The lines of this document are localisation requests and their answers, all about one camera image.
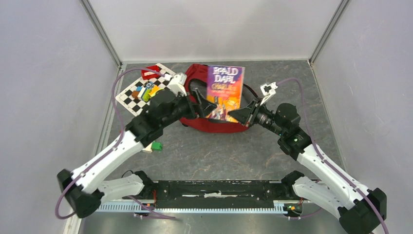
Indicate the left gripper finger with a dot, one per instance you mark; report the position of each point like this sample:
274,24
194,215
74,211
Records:
200,99
205,108

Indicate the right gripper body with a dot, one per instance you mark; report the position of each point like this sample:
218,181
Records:
262,116

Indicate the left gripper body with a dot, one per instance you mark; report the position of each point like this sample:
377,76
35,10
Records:
183,107

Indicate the red backpack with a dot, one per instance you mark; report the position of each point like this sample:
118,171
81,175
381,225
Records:
196,78

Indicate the orange Roald Dahl book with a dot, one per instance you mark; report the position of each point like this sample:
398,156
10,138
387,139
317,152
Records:
224,88

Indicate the black white chess mat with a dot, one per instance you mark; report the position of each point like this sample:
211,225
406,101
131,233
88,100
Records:
136,107

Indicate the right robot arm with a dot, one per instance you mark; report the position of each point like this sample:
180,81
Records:
358,209

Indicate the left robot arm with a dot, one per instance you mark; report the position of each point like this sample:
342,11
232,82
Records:
85,188

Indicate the colourful toy block cluster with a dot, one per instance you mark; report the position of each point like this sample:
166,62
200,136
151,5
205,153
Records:
146,91

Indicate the toy block train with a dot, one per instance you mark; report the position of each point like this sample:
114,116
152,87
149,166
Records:
154,146

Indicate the red plastic box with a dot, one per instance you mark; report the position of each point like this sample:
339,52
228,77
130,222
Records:
151,72

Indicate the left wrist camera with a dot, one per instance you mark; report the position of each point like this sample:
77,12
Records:
176,84

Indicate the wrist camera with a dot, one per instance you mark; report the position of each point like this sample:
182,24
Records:
268,91
176,84

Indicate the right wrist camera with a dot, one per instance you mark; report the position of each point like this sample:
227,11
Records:
268,91

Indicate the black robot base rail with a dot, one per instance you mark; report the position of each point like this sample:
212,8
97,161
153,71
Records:
217,194

